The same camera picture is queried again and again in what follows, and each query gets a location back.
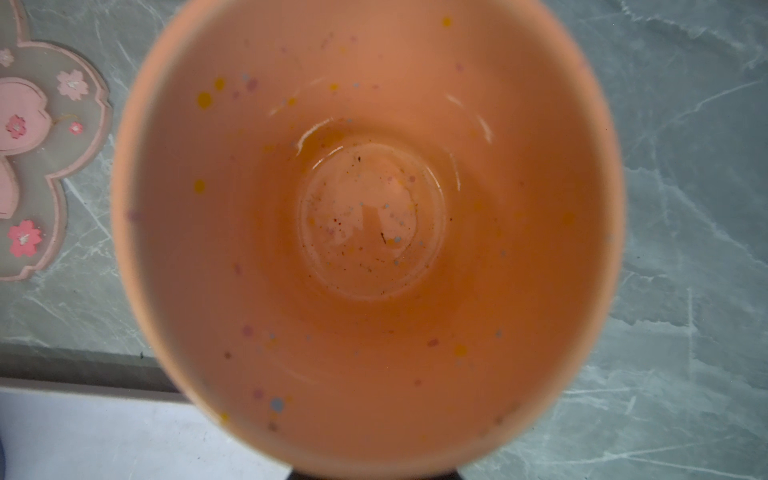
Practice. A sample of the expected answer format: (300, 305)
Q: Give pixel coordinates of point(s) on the orange mug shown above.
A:
(371, 239)

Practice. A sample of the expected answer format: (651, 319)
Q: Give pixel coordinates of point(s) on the pink flower coaster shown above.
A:
(55, 118)

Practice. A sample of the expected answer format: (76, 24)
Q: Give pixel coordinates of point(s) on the lavender silicone tray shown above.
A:
(65, 431)

